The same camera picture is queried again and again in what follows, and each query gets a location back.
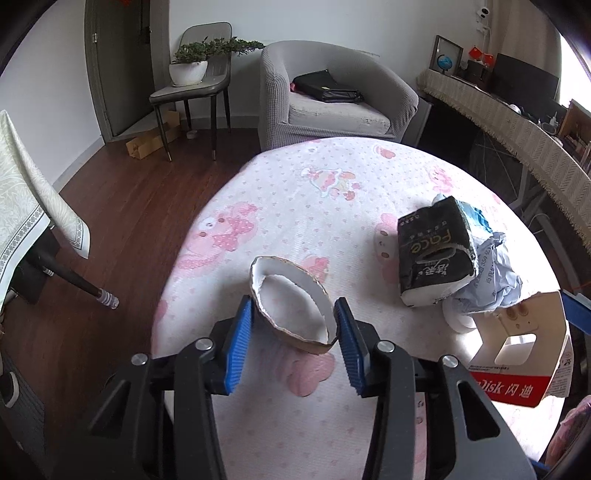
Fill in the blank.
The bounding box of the dark floor mat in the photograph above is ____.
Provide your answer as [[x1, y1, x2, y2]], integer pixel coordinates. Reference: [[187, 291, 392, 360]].
[[0, 360, 47, 464]]

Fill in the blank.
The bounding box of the potted plant in white pot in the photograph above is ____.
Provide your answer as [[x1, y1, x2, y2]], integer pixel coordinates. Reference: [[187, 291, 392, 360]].
[[168, 38, 266, 88]]

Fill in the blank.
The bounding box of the black bag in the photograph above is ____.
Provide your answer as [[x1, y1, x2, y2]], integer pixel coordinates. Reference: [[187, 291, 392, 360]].
[[292, 69, 365, 104]]

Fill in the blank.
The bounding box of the black monitor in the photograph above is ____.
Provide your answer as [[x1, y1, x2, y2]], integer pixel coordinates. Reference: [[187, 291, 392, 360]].
[[490, 53, 560, 123]]

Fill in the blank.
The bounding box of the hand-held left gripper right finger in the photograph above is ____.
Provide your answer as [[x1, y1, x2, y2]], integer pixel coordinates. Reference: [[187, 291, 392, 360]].
[[333, 298, 539, 480]]

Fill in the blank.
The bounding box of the black table leg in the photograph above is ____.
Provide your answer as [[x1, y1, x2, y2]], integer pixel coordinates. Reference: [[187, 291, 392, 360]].
[[28, 249, 120, 311]]

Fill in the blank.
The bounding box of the pink printed tablecloth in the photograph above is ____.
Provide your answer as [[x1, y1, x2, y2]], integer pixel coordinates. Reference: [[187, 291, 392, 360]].
[[151, 137, 573, 480]]

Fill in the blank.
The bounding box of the grey door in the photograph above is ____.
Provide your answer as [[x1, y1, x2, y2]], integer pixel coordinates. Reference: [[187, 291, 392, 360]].
[[84, 0, 155, 138]]

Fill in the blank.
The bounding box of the cream patterned tablecloth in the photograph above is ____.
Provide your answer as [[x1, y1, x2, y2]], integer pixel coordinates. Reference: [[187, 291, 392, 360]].
[[0, 110, 90, 315]]

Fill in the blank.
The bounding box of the grey dining chair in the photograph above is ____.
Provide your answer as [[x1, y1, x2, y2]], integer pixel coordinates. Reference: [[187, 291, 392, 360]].
[[148, 21, 232, 162]]

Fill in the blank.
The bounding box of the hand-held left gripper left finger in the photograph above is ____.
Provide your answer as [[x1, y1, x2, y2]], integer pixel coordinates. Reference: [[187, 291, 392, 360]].
[[48, 295, 254, 480]]

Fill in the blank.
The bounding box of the crumpled white plastic bag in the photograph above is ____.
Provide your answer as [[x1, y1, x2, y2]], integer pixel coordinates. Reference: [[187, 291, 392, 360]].
[[450, 231, 525, 319]]

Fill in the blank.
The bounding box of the black tissue pack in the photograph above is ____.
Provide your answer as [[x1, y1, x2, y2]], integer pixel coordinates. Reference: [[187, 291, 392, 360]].
[[397, 196, 492, 308]]

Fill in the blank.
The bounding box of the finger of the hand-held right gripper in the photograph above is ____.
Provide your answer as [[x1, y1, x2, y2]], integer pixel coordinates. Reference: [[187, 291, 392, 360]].
[[561, 291, 591, 335]]

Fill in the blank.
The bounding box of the wooden storage box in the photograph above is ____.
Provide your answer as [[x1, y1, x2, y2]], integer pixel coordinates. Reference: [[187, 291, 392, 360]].
[[556, 99, 591, 171]]

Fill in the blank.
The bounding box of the torn paper bowl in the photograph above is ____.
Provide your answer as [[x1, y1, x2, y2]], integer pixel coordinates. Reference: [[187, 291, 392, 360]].
[[250, 256, 340, 355]]

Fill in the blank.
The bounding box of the pink cloth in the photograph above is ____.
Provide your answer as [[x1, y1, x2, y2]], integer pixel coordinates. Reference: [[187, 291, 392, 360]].
[[547, 401, 591, 467]]

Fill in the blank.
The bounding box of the beige lace sideboard cloth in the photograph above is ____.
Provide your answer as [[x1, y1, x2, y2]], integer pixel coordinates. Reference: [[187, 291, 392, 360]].
[[417, 69, 591, 264]]

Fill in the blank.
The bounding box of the red and white cardboard box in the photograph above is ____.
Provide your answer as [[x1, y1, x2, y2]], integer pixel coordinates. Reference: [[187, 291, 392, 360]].
[[466, 291, 573, 409]]

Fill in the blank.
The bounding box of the flat brown cardboard box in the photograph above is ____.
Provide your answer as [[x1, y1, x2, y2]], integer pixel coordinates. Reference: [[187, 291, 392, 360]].
[[126, 111, 182, 160]]

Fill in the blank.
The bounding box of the grey armchair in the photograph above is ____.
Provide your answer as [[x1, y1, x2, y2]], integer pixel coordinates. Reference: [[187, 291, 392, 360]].
[[259, 41, 420, 151]]

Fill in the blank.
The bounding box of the wooden picture frame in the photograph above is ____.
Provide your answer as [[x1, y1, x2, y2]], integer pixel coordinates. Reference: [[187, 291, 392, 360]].
[[431, 34, 464, 75]]

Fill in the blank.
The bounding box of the black and white shoe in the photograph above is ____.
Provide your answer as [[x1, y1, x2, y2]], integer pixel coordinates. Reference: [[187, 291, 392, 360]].
[[0, 369, 21, 409]]

